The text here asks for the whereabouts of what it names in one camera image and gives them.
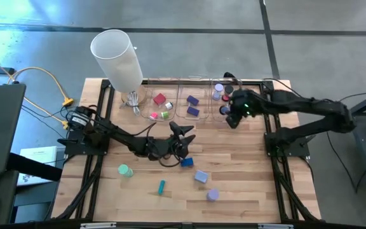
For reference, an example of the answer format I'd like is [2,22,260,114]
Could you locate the lavender box with slots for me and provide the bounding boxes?
[194,170,209,184]

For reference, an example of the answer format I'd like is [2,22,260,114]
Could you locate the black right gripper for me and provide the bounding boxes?
[226,89,262,130]

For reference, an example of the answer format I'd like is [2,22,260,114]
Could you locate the red sand hourglass black caps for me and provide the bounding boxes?
[221,84,234,103]

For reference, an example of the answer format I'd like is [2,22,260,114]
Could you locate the lilac capped hourglass blue sand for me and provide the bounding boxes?
[206,188,220,202]
[211,83,224,101]

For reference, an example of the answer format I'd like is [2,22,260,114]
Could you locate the mint green capped hourglass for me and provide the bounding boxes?
[118,163,135,178]

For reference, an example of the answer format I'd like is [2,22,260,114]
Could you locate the white booklet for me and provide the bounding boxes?
[17,145,58,187]

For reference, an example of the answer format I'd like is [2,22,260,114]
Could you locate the white cylinder shade table lamp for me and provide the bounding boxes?
[90,29,148,106]

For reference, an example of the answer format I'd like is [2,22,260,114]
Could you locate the black camera mount rail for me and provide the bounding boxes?
[0,218,366,229]

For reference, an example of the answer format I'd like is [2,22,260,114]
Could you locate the clear plastic bin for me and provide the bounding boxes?
[175,76,212,121]
[208,78,244,123]
[140,78,181,121]

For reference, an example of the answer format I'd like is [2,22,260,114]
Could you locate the yellow extension cable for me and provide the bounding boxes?
[7,66,75,108]
[0,52,70,130]

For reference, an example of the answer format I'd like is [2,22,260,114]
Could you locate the red rectangular box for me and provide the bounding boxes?
[152,92,167,106]

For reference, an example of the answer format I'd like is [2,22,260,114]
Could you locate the black aluminium table frame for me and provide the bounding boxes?
[51,78,322,222]

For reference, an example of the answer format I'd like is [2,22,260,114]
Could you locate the black power cables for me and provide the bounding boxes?
[20,103,76,131]

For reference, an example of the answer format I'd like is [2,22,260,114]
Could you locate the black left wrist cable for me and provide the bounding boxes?
[134,121,184,169]

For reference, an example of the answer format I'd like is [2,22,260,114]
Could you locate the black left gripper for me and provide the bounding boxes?
[144,121,197,160]

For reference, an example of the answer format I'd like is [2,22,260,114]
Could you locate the black floor cable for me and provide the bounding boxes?
[325,132,366,195]

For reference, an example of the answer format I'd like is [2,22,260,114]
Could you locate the silver bracket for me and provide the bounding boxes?
[257,223,295,229]
[79,221,118,229]

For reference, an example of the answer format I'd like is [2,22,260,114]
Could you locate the white lamp cable bundle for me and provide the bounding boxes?
[119,91,142,117]

